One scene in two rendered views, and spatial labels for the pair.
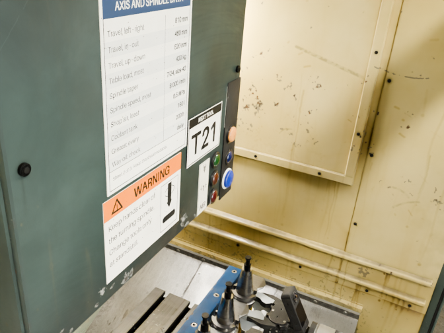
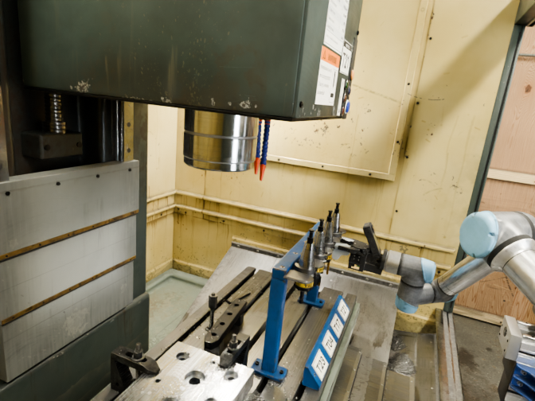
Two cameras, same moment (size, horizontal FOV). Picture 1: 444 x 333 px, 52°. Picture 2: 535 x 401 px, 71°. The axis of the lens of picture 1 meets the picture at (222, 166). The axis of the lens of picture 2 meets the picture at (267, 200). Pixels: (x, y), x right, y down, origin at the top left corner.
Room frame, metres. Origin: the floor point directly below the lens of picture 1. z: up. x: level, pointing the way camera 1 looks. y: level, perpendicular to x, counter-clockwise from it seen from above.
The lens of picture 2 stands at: (-0.34, 0.23, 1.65)
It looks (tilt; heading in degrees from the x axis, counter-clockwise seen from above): 15 degrees down; 357
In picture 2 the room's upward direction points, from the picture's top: 6 degrees clockwise
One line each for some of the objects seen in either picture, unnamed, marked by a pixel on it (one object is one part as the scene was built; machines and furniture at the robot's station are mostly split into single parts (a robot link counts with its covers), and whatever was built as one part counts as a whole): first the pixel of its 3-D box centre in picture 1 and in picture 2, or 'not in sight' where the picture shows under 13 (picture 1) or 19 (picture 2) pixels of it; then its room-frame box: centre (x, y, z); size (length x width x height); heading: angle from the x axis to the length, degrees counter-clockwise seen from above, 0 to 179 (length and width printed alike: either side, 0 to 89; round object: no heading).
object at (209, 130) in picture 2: not in sight; (220, 138); (0.49, 0.30, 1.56); 0.16 x 0.16 x 0.12
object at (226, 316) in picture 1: (226, 306); (327, 231); (0.79, -0.04, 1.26); 0.04 x 0.04 x 0.07
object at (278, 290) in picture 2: not in sight; (274, 325); (0.57, 0.13, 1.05); 0.10 x 0.05 x 0.30; 66
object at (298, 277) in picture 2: not in sight; (299, 277); (0.54, 0.08, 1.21); 0.07 x 0.05 x 0.01; 66
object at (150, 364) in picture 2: not in sight; (135, 368); (0.46, 0.47, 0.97); 0.13 x 0.03 x 0.15; 66
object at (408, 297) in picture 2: not in sight; (412, 293); (0.79, -0.36, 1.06); 0.11 x 0.08 x 0.11; 107
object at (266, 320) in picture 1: (265, 320); (350, 248); (0.84, -0.13, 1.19); 0.09 x 0.05 x 0.02; 81
